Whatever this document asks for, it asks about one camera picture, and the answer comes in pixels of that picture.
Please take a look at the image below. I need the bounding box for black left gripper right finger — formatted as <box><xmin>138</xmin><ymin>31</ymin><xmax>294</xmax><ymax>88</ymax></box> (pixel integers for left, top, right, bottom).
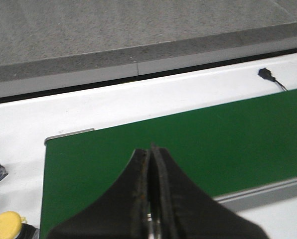
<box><xmin>149</xmin><ymin>145</ymin><xmax>268</xmax><ymax>239</ymax></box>

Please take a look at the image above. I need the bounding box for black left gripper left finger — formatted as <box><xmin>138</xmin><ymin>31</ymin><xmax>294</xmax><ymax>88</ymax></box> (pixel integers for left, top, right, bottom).
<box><xmin>46</xmin><ymin>149</ymin><xmax>149</xmax><ymax>239</ymax></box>

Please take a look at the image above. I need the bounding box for green conveyor belt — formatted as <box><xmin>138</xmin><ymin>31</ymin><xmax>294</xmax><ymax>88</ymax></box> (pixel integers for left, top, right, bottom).
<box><xmin>40</xmin><ymin>89</ymin><xmax>297</xmax><ymax>239</ymax></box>

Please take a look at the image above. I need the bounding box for yellow push button on tray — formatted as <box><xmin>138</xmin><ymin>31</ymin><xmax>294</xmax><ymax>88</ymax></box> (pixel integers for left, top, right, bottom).
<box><xmin>0</xmin><ymin>211</ymin><xmax>40</xmax><ymax>239</ymax></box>

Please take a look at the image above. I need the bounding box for grey stone counter slab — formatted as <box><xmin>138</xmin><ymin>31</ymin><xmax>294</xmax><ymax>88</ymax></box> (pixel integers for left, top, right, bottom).
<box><xmin>0</xmin><ymin>0</ymin><xmax>297</xmax><ymax>103</ymax></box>

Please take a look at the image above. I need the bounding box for aluminium conveyor side rail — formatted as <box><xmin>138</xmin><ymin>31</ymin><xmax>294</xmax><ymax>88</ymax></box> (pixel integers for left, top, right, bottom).
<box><xmin>213</xmin><ymin>177</ymin><xmax>297</xmax><ymax>212</ymax></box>

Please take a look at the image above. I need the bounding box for black sensor with wire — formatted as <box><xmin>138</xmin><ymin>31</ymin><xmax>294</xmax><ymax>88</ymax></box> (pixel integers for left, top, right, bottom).
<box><xmin>258</xmin><ymin>68</ymin><xmax>288</xmax><ymax>91</ymax></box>

